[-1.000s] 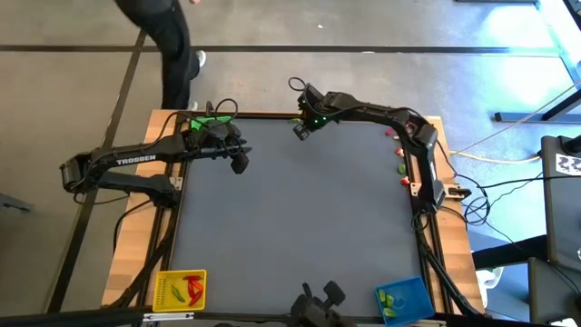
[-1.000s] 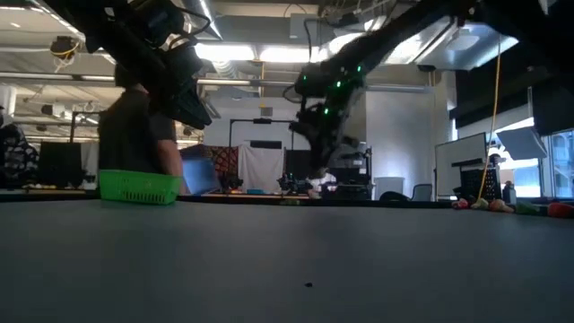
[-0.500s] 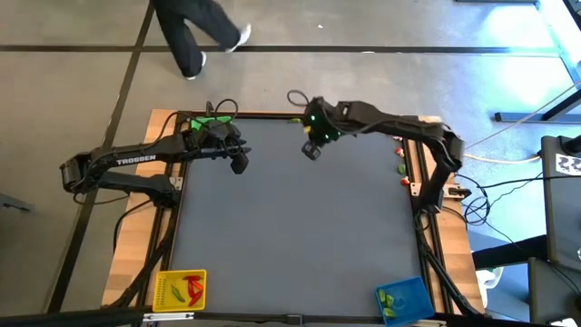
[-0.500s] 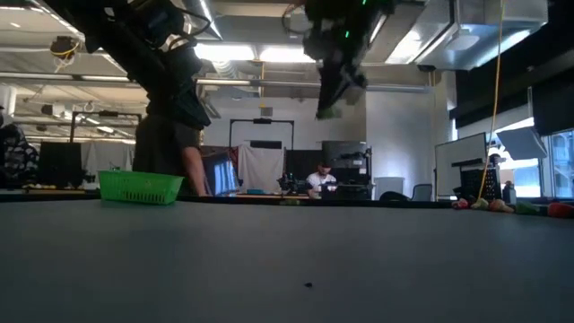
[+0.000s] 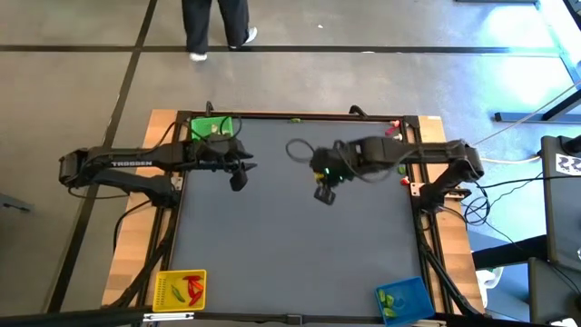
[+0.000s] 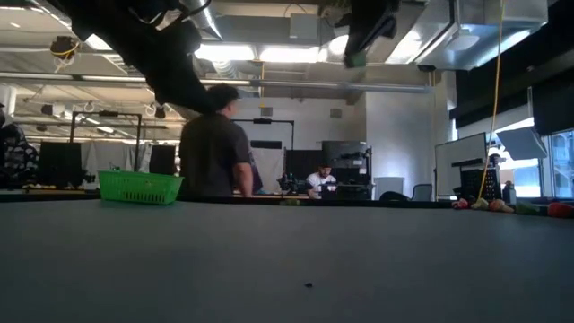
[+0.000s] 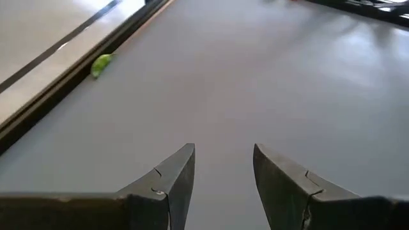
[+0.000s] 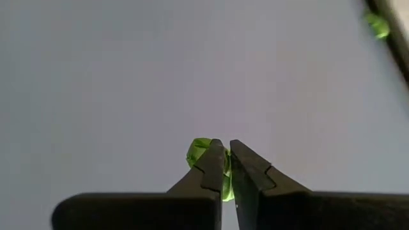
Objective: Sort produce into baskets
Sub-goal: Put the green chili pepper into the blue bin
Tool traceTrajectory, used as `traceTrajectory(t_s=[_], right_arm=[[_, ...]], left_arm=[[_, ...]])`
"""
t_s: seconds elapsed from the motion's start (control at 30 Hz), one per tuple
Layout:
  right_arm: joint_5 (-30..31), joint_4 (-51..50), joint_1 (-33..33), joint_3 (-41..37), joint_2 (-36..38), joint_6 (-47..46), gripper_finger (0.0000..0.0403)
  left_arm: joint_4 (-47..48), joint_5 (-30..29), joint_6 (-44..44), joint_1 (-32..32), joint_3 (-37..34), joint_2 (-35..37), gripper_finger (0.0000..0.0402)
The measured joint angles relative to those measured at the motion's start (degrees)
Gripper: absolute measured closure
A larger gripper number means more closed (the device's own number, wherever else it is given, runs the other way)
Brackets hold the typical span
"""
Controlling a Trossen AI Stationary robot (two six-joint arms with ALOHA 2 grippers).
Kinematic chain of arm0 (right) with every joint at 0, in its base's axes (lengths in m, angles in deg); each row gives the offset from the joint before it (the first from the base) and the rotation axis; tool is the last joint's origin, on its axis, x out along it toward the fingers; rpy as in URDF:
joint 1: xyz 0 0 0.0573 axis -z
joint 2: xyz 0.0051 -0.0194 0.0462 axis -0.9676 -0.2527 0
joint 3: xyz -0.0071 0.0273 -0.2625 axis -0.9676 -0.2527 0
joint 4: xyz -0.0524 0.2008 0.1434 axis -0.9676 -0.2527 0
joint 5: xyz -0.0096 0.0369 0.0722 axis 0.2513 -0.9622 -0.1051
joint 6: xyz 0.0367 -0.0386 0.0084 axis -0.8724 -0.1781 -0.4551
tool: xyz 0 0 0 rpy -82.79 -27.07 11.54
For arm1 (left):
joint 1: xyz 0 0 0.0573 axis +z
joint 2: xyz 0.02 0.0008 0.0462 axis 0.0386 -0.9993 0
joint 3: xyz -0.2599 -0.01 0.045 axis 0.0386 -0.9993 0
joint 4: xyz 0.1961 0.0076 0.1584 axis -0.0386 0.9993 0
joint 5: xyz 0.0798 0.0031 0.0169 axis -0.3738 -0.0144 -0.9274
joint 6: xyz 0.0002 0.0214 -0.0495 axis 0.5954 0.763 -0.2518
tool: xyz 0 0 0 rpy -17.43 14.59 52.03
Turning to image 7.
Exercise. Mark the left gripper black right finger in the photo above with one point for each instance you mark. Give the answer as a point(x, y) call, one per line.
point(294, 201)

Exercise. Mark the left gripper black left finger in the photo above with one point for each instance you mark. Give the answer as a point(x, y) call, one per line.
point(153, 204)

